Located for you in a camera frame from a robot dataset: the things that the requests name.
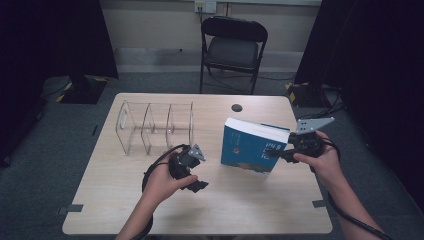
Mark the person's right hand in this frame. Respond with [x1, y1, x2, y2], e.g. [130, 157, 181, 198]
[293, 130, 344, 188]

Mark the black folding chair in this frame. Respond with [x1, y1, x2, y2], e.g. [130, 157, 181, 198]
[199, 15, 269, 95]

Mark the white wall outlet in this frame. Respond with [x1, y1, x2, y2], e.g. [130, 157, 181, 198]
[194, 0, 218, 14]

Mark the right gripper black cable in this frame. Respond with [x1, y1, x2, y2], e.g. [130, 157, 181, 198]
[311, 136, 395, 240]

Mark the clear acrylic book rack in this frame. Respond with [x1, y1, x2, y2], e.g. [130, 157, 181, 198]
[114, 100, 195, 157]

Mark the black curtain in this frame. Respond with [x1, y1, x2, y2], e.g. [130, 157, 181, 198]
[0, 0, 119, 168]
[294, 0, 424, 214]

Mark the person's left hand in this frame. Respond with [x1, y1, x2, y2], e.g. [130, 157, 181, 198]
[142, 159, 199, 205]

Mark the black stand base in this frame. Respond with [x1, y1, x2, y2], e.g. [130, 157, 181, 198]
[59, 74, 109, 105]
[286, 81, 344, 109]

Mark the blue book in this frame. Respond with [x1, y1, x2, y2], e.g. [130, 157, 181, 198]
[220, 117, 291, 175]

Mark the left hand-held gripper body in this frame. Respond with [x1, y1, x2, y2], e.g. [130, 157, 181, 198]
[168, 143, 208, 181]

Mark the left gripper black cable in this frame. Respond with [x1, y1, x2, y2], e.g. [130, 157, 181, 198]
[131, 143, 188, 240]

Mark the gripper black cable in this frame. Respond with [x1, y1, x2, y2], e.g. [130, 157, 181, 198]
[311, 136, 395, 240]
[131, 143, 188, 240]

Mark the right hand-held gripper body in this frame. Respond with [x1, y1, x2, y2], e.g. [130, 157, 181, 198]
[288, 116, 336, 159]

